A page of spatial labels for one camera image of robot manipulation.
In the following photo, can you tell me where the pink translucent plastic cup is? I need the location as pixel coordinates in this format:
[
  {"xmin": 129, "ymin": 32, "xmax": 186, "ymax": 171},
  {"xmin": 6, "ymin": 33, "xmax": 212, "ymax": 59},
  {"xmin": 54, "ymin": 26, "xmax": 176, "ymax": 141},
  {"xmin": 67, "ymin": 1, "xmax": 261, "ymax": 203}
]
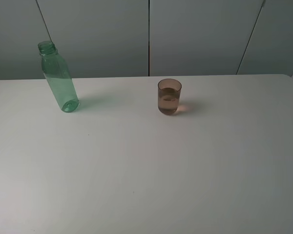
[{"xmin": 157, "ymin": 78, "xmax": 182, "ymax": 115}]

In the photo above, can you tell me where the green transparent plastic bottle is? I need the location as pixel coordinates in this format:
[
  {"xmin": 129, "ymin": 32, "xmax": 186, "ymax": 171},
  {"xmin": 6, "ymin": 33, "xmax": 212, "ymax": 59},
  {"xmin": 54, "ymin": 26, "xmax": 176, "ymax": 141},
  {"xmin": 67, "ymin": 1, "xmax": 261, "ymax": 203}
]
[{"xmin": 38, "ymin": 41, "xmax": 80, "ymax": 113}]

